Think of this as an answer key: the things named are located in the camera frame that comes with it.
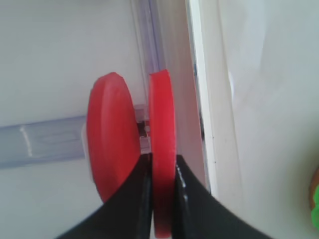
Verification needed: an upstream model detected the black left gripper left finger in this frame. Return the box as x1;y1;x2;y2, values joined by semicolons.
58;153;153;239

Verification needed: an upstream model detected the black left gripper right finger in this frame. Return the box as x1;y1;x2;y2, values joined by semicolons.
172;155;269;239

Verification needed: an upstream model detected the gripped red tomato slice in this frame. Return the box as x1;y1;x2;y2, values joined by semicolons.
149;69;176;239

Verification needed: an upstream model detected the outer red tomato slice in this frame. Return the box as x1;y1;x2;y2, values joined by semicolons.
86;72;141;202

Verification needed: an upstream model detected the green lettuce leaf on bun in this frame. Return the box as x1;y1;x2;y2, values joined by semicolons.
310;186;319;231

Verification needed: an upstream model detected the bottom bun slice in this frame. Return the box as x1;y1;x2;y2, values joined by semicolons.
308;167;319;210

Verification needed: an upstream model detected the white serving tray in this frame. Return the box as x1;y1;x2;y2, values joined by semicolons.
188;0;319;239

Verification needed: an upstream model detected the clear left food rack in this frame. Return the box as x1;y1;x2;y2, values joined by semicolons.
0;0;159;168

